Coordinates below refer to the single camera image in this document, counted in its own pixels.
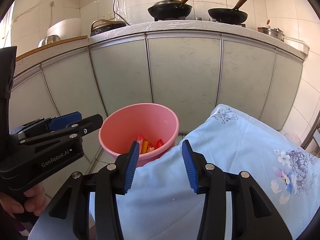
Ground red plastic snack bag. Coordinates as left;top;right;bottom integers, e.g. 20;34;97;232
154;139;164;150

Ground black power cable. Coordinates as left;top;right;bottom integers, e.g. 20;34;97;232
110;0;131;26

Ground kitchen counter cabinet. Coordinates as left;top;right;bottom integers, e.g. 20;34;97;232
9;21;305;134

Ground yellow foam fruit net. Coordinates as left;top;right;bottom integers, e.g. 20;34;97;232
140;140;149;154

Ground steel bowl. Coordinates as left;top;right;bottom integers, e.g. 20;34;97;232
37;35;61;48

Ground steel pot with lid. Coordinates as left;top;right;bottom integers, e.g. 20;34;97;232
257;19;284;42

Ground left black wok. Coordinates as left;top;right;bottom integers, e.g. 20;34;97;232
148;0;193;21

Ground red white medicine box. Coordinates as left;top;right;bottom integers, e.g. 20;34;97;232
136;134;144;153

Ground right black wok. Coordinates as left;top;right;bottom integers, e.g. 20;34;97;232
208;0;248;25

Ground person's left hand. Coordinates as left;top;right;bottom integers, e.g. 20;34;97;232
1;182;48;218

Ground black wok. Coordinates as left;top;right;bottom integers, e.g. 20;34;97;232
208;0;248;25
148;0;193;21

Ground pink plastic bucket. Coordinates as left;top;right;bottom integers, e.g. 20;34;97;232
99;103;180;167

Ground white plastic tray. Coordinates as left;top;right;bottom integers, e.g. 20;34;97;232
284;36;310;55

